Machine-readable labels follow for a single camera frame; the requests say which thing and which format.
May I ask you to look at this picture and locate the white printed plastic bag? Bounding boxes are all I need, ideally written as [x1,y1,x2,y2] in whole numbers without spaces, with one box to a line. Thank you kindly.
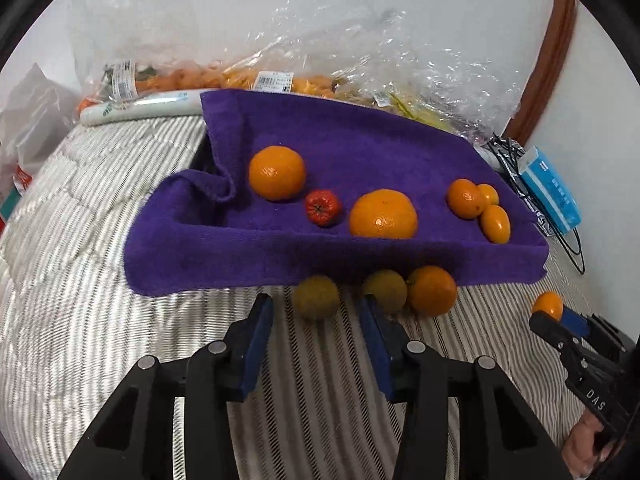
[0,62,83,231]

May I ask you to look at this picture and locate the purple towel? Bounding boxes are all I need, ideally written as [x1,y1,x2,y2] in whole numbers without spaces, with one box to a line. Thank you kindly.
[124,88,550,297]

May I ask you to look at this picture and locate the small red fruit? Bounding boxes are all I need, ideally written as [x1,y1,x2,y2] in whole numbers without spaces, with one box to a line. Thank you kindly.
[305,189,344,228]

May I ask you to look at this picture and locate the person's right hand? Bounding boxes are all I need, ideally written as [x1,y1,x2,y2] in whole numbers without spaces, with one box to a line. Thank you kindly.
[562,410,616,479]

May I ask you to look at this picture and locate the yellow-green citrus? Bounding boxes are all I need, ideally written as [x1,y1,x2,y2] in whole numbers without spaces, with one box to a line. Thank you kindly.
[361,269,408,315]
[292,275,341,321]

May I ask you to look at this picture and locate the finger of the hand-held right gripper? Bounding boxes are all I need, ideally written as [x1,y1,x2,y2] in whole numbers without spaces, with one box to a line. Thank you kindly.
[529,311,622,382]
[562,307,640,361]

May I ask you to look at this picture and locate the clear bag of leafy tangerines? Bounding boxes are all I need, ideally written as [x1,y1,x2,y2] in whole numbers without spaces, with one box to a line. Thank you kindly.
[67,0,226,103]

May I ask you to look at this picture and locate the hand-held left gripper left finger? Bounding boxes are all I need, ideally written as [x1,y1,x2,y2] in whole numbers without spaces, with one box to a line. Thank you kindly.
[57,293,275,480]

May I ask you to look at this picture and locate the medium orange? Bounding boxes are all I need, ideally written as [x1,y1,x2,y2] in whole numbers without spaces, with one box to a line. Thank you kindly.
[248,145,307,203]

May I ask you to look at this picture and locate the black crate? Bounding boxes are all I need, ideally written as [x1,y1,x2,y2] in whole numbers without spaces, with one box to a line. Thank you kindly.
[190,135,223,176]

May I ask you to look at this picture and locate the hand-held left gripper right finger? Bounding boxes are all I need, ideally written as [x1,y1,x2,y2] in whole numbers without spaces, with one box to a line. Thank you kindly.
[357,295,573,480]

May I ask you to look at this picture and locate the striped grey blanket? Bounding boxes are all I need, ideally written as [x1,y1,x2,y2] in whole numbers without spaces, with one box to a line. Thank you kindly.
[0,112,601,480]

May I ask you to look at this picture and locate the blue tissue pack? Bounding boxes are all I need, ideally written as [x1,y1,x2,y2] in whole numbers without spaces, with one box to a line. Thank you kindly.
[517,146,583,236]

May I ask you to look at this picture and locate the round orange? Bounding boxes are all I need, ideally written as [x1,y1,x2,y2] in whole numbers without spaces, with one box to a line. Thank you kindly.
[406,265,458,317]

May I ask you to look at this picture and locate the brown wooden door frame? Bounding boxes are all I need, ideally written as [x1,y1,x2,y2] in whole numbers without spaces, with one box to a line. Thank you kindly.
[502,0,578,148]

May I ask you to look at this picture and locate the large orange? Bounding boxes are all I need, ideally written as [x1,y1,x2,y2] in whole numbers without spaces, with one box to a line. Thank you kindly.
[348,188,419,240]

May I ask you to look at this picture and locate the black wire rack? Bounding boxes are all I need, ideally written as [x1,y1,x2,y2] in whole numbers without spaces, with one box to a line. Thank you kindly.
[487,134,586,276]

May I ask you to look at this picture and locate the clear bag with yellow contents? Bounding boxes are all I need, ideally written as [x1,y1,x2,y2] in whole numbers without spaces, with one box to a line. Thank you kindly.
[332,10,521,143]

